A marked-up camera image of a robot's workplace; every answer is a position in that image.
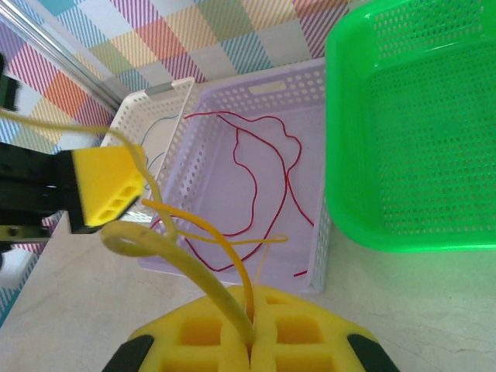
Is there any purple perforated plastic basket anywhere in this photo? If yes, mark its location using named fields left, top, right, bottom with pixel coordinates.
left=138, top=57, right=334, bottom=295

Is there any aluminium frame post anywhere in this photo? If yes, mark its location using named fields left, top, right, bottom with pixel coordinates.
left=0, top=5, right=125, bottom=114

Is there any white perforated plastic basket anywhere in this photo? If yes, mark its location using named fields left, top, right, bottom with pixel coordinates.
left=99, top=76, right=197, bottom=233

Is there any green perforated plastic basket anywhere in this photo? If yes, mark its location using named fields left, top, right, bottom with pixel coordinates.
left=324, top=0, right=496, bottom=255

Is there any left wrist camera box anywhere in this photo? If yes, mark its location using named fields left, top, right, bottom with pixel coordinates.
left=0, top=52, right=23, bottom=114

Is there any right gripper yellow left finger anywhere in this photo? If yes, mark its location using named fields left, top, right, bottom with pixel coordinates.
left=101, top=284, right=253, bottom=372

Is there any red cable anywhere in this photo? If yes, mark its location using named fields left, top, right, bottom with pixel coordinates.
left=149, top=172, right=311, bottom=278
left=184, top=110, right=315, bottom=228
left=216, top=112, right=260, bottom=237

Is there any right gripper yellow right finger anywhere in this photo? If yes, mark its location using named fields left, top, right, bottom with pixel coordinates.
left=250, top=284, right=401, bottom=372

